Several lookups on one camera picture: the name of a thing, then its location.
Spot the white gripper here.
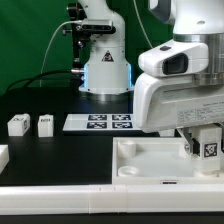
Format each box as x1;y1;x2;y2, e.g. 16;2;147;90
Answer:
133;73;224;154

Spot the white square table top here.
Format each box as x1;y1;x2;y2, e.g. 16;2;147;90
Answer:
112;137;224;185

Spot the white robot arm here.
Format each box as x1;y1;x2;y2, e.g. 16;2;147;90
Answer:
80;0;224;133

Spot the white left fence piece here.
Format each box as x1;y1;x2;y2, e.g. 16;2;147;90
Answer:
0;145;9;174

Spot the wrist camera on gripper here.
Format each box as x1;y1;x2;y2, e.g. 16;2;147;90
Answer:
138;40;209;78

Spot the white front fence rail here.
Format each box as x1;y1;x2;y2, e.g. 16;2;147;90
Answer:
0;184;224;215

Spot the white marker base plate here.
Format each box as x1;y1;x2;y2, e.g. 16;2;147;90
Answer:
63;114;139;132

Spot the grey camera on mount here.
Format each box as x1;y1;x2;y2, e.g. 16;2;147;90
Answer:
76;19;116;34

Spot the white cable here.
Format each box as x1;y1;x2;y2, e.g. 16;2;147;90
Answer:
39;19;83;88

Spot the black cable bundle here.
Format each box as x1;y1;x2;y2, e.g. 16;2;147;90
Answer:
5;68;84;94

